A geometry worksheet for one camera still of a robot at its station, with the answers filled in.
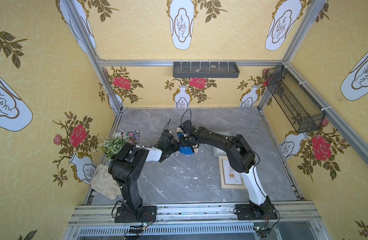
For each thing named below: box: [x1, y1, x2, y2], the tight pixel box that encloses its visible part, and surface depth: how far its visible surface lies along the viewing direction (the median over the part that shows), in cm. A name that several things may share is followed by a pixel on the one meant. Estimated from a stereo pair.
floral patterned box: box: [120, 130, 140, 144], surface depth 106 cm
